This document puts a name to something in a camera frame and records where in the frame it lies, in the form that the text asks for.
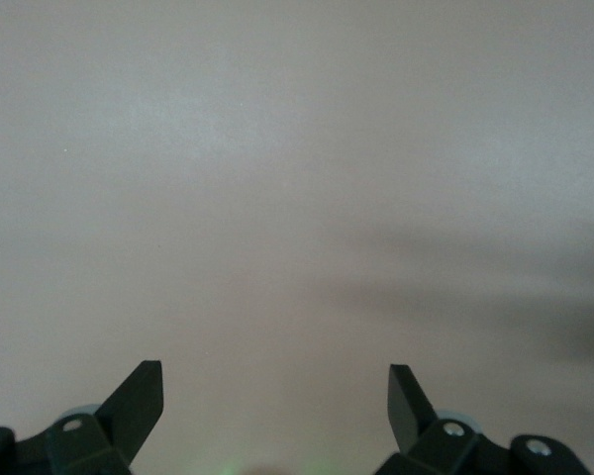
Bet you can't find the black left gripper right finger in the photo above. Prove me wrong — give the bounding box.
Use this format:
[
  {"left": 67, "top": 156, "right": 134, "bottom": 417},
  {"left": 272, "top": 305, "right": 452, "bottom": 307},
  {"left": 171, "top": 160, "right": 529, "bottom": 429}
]
[{"left": 375, "top": 364, "right": 594, "bottom": 475}]

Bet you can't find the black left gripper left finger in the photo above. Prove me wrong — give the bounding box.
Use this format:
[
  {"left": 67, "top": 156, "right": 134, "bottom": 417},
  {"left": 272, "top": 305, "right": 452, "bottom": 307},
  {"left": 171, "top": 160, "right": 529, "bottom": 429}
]
[{"left": 0, "top": 359, "right": 165, "bottom": 475}]

